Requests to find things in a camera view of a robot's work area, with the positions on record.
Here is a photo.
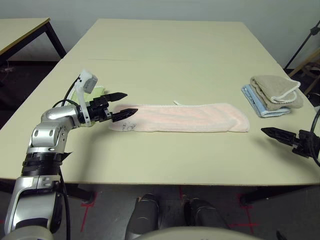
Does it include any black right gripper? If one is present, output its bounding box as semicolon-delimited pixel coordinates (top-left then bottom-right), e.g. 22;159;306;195
260;127;320;158

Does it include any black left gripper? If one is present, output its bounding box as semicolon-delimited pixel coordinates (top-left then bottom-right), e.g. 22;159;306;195
86;92;139;123

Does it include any pink embroidered towel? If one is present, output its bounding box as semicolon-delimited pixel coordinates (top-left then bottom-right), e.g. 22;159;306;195
108;99;250;133

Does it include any green folded towel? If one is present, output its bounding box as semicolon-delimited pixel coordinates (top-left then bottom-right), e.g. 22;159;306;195
70;84;109;127

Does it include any beige folded towel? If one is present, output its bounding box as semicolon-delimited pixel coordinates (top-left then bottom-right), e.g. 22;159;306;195
249;74;304;111

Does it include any light blue folded towel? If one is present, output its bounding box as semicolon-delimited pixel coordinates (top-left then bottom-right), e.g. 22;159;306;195
241;84;291;118

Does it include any black stand pole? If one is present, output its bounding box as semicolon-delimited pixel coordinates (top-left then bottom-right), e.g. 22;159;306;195
283;21;320;71

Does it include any robot right leg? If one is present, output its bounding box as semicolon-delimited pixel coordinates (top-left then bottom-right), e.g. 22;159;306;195
183;197;230;230

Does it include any side table with black legs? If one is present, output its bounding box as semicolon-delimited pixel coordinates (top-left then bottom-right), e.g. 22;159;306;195
0;17;67;88

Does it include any beige robot torso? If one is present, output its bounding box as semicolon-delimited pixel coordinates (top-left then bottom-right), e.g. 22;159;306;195
134;226;258;240

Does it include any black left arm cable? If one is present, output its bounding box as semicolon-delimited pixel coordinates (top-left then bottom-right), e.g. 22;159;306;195
52;77;83;240

